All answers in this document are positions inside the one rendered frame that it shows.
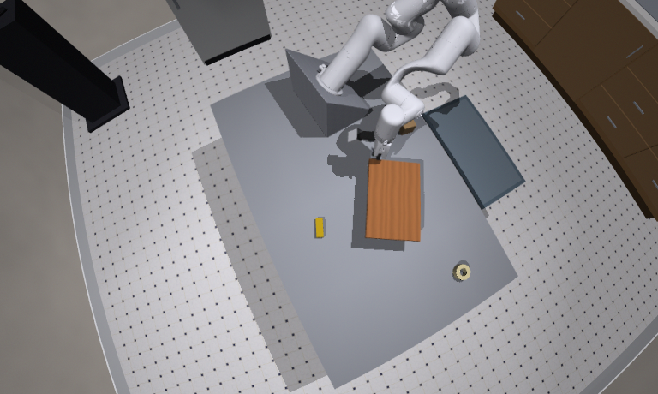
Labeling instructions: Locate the yellow rectangular block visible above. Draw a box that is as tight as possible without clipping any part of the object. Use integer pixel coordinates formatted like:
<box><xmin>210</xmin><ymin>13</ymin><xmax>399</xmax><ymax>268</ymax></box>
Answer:
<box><xmin>316</xmin><ymin>218</ymin><xmax>324</xmax><ymax>237</ymax></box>

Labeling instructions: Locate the brown cardboard box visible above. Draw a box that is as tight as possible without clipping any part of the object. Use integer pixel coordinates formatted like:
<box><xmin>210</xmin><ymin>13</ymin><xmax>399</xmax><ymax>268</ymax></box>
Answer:
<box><xmin>399</xmin><ymin>120</ymin><xmax>416</xmax><ymax>135</ymax></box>

